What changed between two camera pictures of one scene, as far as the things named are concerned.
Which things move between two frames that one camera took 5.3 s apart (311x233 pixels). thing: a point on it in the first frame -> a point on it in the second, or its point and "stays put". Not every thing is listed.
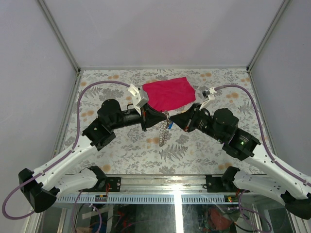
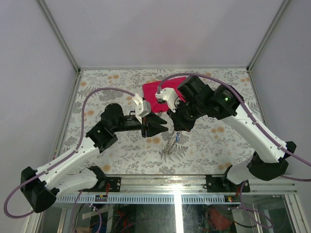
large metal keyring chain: [164, 131] -> [170, 142]
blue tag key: [170, 125] -> [178, 137]
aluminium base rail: [166, 189] stays put
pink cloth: [165, 95] stays put
